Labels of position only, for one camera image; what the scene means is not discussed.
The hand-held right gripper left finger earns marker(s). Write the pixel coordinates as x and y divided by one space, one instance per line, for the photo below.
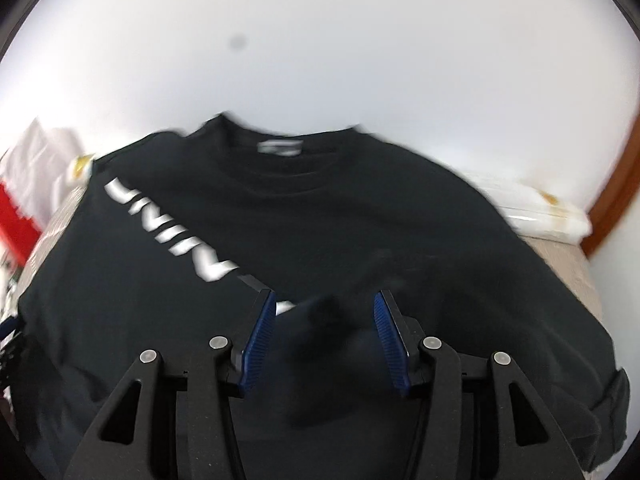
260 335

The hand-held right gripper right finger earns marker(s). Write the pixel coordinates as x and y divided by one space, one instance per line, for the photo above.
390 340

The black t-shirt with white print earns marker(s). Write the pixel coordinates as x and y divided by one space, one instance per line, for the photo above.
300 220

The brown wooden trim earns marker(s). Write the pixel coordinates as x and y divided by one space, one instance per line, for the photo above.
607 220

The red and white package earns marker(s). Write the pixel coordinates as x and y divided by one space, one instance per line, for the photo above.
15 220

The white plastic bag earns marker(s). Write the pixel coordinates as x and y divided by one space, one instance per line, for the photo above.
40 160

